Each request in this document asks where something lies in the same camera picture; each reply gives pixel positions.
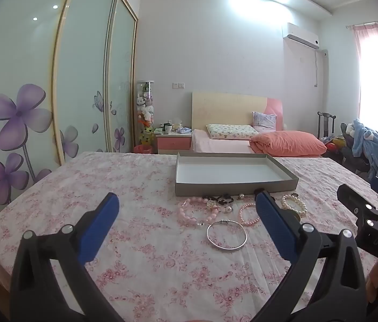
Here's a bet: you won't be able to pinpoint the light pink bead bracelet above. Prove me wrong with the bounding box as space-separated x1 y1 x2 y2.
176 197 220 227

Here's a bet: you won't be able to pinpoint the colourful toys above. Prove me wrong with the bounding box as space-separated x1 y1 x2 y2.
325 136 347 151

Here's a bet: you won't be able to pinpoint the air conditioner pipe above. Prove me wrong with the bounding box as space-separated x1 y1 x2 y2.
314 50 327 88

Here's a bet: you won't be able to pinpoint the plush toy display tube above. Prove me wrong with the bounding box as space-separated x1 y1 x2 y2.
135 80 155 148

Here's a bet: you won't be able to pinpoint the cream patterned pillow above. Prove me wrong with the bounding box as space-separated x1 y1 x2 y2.
206 124 258 140

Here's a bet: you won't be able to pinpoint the lavender pillow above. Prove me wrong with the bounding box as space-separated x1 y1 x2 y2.
252 112 277 132

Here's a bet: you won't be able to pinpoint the small pink pearl bracelet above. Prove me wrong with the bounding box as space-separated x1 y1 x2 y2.
239 203 260 226

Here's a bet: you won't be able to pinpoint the white air conditioner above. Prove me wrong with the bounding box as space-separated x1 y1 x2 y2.
282 22 320 50

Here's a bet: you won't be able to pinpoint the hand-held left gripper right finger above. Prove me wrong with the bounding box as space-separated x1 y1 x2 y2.
249 189 367 322

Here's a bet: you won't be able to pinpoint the silver bangle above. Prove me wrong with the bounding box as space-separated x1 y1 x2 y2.
206 219 248 249

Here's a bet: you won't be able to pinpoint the grey chair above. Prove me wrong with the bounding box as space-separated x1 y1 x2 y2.
340 122 377 175

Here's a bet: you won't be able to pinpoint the black bead bracelet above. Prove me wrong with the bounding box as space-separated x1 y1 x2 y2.
202 194 235 206

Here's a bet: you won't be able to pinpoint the blue fleece robe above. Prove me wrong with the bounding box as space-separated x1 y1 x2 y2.
351 119 378 179

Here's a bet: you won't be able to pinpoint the white pearl bracelet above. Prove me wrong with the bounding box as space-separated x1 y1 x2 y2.
281 193 307 216

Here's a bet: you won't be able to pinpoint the folded orange quilt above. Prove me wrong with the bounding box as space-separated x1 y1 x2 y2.
249 131 328 158

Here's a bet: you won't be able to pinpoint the shallow grey cardboard box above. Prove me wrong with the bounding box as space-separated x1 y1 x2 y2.
175 152 299 197

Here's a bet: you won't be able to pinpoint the pink and white nightstand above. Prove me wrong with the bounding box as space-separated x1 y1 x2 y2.
154 128 193 155

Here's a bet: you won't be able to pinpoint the beige and pink headboard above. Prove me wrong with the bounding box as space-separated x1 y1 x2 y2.
192 91 283 131

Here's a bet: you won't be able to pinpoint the pink curtain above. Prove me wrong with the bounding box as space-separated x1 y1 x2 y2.
346 20 378 175

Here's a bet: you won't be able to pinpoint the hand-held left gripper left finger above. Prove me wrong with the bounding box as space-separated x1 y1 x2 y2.
10 193 123 322

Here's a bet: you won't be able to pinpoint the dark wooden chair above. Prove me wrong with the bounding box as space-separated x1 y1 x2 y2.
317 111 336 140

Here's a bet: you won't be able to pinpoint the wardrobe with floral glass doors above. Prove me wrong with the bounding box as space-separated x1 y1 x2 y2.
0 0 139 208

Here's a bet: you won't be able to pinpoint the bed with pink sheet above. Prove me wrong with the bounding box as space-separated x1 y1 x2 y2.
191 129 324 158

